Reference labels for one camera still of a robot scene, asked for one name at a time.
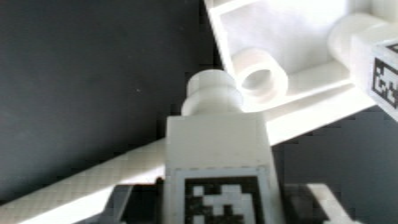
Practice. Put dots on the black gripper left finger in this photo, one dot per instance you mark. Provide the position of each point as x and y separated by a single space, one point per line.
134 205

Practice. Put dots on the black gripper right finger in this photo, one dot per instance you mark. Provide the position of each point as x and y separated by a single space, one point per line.
312 205

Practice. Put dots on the white chair seat part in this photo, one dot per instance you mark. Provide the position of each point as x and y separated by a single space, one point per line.
285 47

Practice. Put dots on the white chair leg with marker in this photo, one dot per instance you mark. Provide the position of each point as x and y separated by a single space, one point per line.
374 66

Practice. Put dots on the white U-shaped fence frame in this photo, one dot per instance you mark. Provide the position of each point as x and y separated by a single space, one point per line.
72 200

